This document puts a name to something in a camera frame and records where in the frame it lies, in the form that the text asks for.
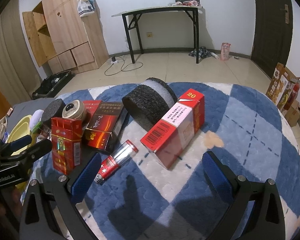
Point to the red cigarette pack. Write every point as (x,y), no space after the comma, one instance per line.
(66,136)

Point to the large black white foam cylinder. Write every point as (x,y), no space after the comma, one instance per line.
(149,102)

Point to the beige curtain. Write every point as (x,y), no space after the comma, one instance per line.
(18,75)

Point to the black tray on floor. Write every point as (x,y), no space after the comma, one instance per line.
(53,84)

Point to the large red white carton box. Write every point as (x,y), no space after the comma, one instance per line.
(167,139)

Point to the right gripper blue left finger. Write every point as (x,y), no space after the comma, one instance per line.
(38,220)

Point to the white plastic bag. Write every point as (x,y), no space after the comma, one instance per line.
(85,8)

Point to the grey bed sheet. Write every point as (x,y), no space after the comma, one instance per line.
(26,108)

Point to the black folding table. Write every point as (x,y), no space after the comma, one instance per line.
(161,29)

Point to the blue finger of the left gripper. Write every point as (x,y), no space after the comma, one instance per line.
(20,143)

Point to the red silver lighter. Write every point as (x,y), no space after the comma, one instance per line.
(115,160)

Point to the dark brown door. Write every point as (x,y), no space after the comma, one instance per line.
(273,34)

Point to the yellow plastic basin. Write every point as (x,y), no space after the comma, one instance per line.
(21,129)

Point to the wooden wardrobe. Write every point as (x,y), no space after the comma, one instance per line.
(61,38)

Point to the small black foam cylinder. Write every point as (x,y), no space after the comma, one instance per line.
(54,109)

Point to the pink bag on floor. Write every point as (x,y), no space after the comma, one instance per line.
(225,51)

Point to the round cream tin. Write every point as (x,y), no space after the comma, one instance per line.
(74,110)

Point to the cardboard boxes by wall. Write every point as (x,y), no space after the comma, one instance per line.
(283,92)

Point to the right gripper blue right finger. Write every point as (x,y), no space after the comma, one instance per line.
(266,220)

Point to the blue white checkered rug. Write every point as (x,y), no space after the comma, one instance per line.
(243,128)

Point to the dark brown cigarette carton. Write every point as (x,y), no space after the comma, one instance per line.
(104,127)

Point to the power strip with cable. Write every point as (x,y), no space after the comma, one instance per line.
(125,67)

